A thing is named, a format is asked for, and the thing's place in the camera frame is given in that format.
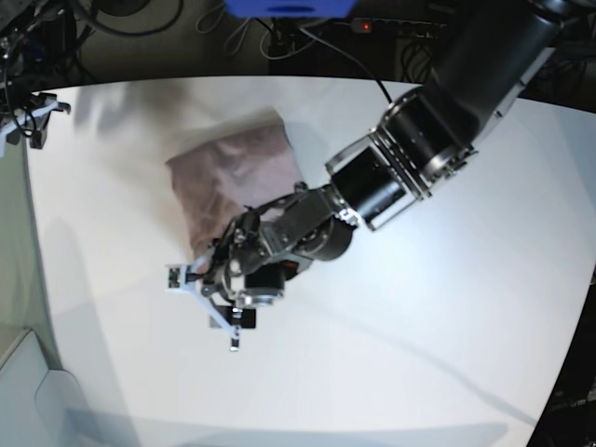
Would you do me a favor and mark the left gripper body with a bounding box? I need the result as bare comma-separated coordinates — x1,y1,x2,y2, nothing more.
198,254,286,309

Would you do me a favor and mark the mauve pink t-shirt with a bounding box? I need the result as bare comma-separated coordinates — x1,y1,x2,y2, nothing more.
166,108,304,258

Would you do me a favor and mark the black power strip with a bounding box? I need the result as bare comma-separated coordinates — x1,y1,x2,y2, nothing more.
349,18,444,39

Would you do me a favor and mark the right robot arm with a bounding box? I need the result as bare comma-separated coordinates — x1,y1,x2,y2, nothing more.
1,1,96,150

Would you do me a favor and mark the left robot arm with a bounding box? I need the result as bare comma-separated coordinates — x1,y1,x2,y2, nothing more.
185,1,595,341

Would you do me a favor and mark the blue box at top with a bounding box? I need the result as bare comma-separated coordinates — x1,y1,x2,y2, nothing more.
224,0,357,19

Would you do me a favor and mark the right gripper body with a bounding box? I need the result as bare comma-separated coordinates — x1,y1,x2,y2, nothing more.
0,90,74,150

